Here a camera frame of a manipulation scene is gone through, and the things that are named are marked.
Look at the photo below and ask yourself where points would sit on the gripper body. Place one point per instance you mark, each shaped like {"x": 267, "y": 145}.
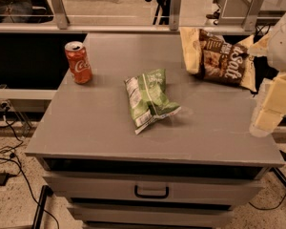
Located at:
{"x": 284, "y": 47}

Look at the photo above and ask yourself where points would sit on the metal railing frame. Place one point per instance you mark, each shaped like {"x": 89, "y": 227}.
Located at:
{"x": 231, "y": 17}

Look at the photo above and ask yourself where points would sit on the black drawer handle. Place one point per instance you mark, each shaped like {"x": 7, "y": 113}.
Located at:
{"x": 151, "y": 194}

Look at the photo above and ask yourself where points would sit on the orange soda can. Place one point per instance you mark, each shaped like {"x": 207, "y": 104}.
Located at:
{"x": 79, "y": 65}

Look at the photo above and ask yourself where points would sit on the green jalapeno chip bag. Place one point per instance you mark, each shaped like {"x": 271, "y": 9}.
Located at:
{"x": 147, "y": 99}

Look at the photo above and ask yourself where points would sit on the grey drawer cabinet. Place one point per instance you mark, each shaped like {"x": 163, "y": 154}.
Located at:
{"x": 205, "y": 153}

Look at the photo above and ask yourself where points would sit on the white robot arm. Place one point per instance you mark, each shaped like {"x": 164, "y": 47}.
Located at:
{"x": 273, "y": 46}

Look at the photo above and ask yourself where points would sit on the brown and cream chip bag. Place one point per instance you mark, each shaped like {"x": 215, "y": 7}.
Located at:
{"x": 212, "y": 58}

